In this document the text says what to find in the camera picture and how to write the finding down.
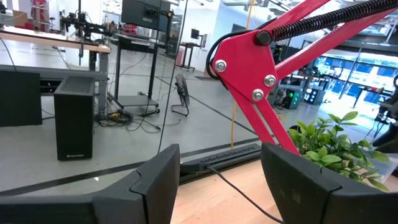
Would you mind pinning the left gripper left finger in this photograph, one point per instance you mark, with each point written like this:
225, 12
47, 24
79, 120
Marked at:
155, 193

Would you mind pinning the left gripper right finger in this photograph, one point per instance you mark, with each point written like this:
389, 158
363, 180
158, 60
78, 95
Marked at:
298, 193

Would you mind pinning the green potted plant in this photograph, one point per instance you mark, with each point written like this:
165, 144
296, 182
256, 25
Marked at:
326, 152

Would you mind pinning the green-lit computer case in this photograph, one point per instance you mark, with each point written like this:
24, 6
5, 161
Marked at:
290, 99

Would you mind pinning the blue-lit computer case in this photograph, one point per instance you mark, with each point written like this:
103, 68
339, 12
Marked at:
314, 96

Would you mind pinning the black computer tower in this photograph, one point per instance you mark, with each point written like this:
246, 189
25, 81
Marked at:
74, 124

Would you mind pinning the black floor fan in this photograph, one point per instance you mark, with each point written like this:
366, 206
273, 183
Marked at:
182, 88

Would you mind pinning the red desk lamp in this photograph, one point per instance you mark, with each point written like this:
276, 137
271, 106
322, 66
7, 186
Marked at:
245, 65

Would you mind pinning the black desk cabinet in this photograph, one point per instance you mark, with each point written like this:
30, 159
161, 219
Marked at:
18, 99

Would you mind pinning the black monitor on stand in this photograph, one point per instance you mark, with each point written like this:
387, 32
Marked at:
143, 14

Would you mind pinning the black robot rig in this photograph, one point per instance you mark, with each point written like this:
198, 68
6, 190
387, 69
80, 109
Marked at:
84, 26

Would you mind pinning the wooden top desk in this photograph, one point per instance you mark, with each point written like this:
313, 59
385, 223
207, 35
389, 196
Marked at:
46, 39

